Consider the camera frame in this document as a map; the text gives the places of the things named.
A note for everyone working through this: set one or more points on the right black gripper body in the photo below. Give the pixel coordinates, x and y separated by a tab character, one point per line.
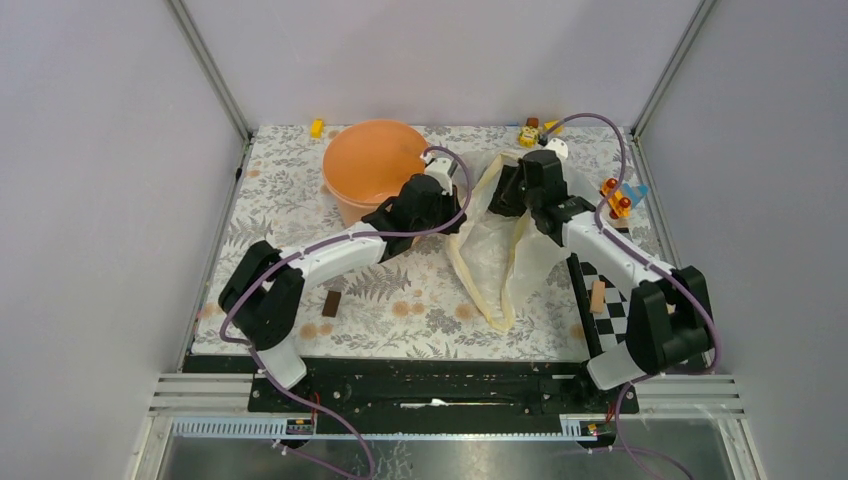
529	195

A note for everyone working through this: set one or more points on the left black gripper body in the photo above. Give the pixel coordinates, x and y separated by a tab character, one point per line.
443	205

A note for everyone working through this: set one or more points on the translucent white trash bag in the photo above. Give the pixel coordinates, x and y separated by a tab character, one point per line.
501	261

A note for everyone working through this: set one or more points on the orange plastic trash bin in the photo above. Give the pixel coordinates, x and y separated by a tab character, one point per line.
368	162

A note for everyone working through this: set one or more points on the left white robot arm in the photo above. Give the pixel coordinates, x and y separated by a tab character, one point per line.
262	296

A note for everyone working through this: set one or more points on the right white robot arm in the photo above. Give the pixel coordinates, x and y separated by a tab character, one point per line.
669	318

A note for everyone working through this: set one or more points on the yellow toy figure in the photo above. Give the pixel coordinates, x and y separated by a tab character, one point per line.
528	136

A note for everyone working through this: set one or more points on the yellow toy block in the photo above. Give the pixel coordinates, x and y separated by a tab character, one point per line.
552	128

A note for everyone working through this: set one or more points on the red yellow toy vehicle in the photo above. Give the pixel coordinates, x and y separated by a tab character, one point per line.
619	203

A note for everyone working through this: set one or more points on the blue toy piece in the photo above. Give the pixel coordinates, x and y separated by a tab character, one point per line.
636	194

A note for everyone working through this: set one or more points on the floral patterned table mat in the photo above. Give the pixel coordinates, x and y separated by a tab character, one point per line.
412	306

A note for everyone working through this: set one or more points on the light wooden block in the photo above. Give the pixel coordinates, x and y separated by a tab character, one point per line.
597	297

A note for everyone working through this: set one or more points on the yellow cube block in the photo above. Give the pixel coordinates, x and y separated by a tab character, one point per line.
317	129

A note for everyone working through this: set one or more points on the dark brown wooden block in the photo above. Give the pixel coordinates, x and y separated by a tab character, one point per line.
331	304

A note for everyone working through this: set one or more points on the black white checkerboard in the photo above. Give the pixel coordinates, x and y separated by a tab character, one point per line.
601	331

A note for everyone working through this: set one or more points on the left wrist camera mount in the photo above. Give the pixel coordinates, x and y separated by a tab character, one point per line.
442	170

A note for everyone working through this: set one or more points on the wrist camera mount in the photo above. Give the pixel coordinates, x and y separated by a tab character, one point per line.
559	147
442	170

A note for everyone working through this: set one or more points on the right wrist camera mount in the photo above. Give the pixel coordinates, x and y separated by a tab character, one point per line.
559	147

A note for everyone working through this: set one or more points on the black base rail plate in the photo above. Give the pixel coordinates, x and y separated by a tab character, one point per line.
420	396

